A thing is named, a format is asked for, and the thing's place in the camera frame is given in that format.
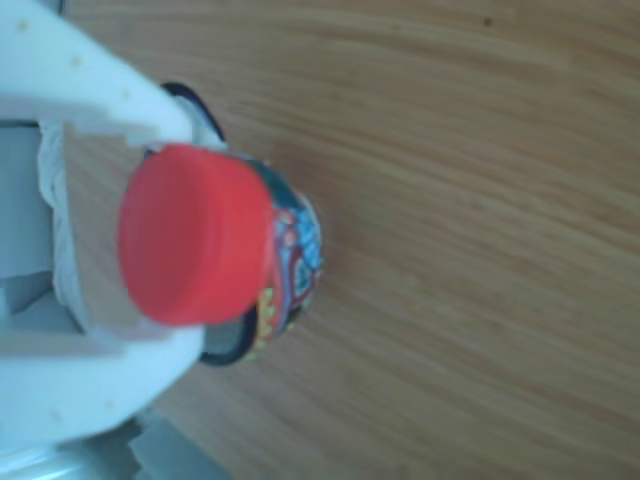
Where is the black-rimmed patterned enamel cup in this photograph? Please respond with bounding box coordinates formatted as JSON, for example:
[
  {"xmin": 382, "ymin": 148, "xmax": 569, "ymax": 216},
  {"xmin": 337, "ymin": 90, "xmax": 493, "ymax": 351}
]
[{"xmin": 158, "ymin": 81, "xmax": 327, "ymax": 369}]

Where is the red bottle cap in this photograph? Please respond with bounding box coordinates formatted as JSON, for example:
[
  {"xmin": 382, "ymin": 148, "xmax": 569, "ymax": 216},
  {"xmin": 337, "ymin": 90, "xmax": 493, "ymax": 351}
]
[{"xmin": 118, "ymin": 143, "xmax": 275, "ymax": 326}]

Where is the white knitted blanket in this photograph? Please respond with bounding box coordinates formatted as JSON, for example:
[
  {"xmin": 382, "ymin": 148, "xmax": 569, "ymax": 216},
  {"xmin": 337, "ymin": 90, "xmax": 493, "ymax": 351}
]
[{"xmin": 37, "ymin": 122, "xmax": 89, "ymax": 334}]

